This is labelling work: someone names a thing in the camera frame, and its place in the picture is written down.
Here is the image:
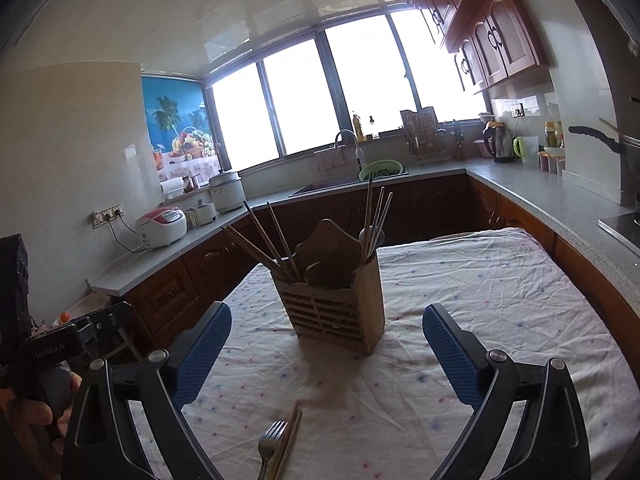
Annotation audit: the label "kitchen window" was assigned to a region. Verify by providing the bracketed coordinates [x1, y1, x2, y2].
[202, 7, 493, 173]

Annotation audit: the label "small white electric pot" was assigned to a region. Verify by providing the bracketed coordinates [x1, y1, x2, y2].
[192, 199, 218, 227]

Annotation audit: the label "condiment bottles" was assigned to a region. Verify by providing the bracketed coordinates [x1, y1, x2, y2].
[544, 120, 565, 150]

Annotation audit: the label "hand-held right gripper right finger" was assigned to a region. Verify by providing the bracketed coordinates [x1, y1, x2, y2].
[422, 302, 593, 480]

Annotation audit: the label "black handled pan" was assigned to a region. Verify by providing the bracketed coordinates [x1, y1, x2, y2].
[567, 117, 640, 159]

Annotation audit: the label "white wall outlet strip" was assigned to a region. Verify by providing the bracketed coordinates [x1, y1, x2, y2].
[92, 203, 125, 227]

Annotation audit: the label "wooden wall cabinets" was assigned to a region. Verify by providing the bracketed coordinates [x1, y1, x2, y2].
[407, 0, 551, 97]

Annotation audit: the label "chrome sink faucet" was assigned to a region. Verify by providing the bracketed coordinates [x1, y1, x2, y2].
[334, 129, 363, 173]

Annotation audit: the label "white dotted tablecloth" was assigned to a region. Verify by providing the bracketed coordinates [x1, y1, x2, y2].
[125, 227, 633, 480]

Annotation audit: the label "steel electric kettle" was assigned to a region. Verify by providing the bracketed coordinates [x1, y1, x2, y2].
[481, 121, 521, 164]

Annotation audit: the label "black power cable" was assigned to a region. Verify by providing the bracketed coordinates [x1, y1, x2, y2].
[107, 217, 151, 254]

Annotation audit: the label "green handled white jug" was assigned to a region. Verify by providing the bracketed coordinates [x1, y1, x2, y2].
[513, 136, 540, 165]

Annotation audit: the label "metal dish rack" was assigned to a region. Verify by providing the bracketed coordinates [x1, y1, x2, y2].
[400, 106, 453, 166]

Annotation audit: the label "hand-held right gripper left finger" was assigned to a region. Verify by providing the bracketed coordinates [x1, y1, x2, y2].
[62, 301, 233, 480]

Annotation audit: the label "tropical fruit wall poster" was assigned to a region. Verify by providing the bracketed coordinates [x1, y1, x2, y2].
[141, 75, 221, 183]

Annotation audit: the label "wooden base cabinets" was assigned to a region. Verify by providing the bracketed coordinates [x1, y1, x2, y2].
[127, 172, 640, 361]

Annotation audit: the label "large white cooker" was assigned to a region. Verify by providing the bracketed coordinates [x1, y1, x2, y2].
[208, 170, 247, 214]

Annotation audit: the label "wooden utensil holder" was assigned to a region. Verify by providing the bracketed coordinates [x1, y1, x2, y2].
[270, 219, 386, 356]

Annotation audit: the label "paper towel roll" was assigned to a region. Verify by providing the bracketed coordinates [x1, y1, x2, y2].
[160, 176, 187, 200]

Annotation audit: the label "kitchen sink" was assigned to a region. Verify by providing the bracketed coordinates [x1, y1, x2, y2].
[289, 172, 409, 199]

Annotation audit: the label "green colander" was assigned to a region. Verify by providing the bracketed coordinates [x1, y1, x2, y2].
[358, 159, 404, 182]

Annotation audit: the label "person's left hand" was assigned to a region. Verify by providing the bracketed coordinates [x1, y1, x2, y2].
[0, 376, 84, 480]

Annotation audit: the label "white red rice cooker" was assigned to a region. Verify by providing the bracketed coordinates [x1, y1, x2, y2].
[136, 206, 188, 251]

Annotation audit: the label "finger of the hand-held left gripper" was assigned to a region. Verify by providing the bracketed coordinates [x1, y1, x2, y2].
[75, 301, 137, 347]

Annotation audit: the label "grey kitchen countertop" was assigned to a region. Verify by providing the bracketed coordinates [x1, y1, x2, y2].
[92, 157, 640, 301]

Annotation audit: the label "spice jar set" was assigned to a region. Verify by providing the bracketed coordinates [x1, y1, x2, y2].
[537, 151, 567, 176]

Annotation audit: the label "cooktop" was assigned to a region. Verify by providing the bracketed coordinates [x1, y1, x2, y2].
[597, 212, 640, 252]

